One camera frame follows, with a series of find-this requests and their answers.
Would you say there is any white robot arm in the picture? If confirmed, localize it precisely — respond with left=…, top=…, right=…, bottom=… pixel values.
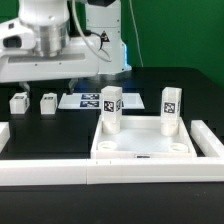
left=0, top=0, right=131, bottom=90

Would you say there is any white thin cable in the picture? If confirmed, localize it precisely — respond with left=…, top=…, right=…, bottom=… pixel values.
left=128, top=0, right=144, bottom=68

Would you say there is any white square table top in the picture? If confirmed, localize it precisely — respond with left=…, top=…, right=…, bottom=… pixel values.
left=90, top=116, right=197, bottom=159

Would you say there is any white U-shaped obstacle fence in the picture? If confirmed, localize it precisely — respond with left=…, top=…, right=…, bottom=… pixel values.
left=0, top=120, right=224, bottom=186

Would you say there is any white marker sheet with tags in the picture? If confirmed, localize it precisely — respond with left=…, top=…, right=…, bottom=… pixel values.
left=58, top=93, right=144, bottom=110

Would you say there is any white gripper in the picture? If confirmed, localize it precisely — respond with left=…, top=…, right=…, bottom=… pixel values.
left=0, top=18, right=99, bottom=94

